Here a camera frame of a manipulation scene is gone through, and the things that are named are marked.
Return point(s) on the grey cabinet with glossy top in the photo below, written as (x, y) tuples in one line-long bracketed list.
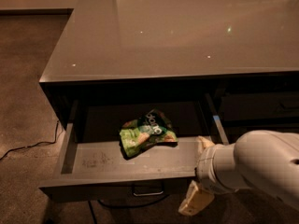
[(129, 52)]

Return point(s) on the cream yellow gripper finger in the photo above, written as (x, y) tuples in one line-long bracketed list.
[(196, 200)]

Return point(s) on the drawer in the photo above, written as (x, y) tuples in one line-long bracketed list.
[(91, 165), (273, 105)]

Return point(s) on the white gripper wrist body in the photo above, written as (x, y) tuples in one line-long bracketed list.
[(204, 169)]

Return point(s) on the green snack bag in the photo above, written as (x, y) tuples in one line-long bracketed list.
[(152, 129)]

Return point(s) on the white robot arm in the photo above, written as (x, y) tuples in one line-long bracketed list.
[(263, 160)]

